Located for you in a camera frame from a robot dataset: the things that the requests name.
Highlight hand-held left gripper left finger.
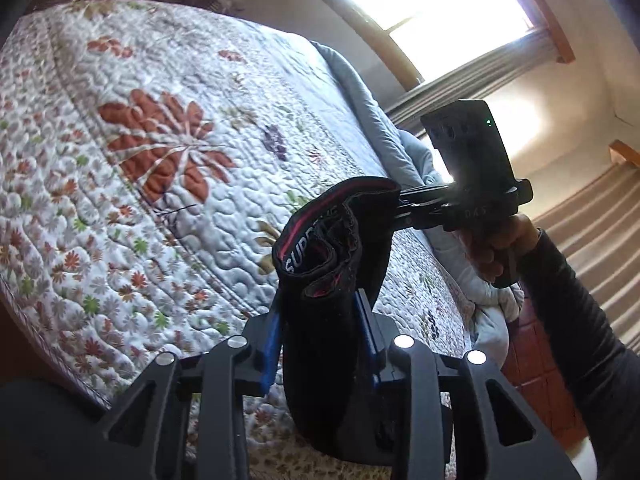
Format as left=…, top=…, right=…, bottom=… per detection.
left=95, top=312, right=286, bottom=480

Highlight wooden headboard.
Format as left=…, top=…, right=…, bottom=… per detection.
left=500, top=305, right=591, bottom=431

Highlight grey curtain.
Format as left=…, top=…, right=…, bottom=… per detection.
left=385, top=27, right=561, bottom=126

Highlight beige curtain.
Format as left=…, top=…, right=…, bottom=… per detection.
left=530, top=160, right=640, bottom=351

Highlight person's right hand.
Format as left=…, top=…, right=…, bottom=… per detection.
left=457, top=212, right=543, bottom=286

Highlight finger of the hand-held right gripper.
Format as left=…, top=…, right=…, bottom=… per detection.
left=395, top=184, right=453, bottom=233

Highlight window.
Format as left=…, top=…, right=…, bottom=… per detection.
left=302, top=0, right=576, bottom=86

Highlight black pants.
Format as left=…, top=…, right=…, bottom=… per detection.
left=272, top=176, right=401, bottom=466

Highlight floral quilted bedspread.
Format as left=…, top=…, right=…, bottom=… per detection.
left=0, top=0, right=481, bottom=480

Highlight blue-grey duvet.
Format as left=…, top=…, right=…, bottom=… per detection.
left=307, top=40, right=526, bottom=361

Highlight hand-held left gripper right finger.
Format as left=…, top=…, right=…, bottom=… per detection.
left=352, top=292, right=583, bottom=480

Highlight person's right forearm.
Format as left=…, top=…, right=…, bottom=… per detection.
left=515, top=227, right=640, bottom=453

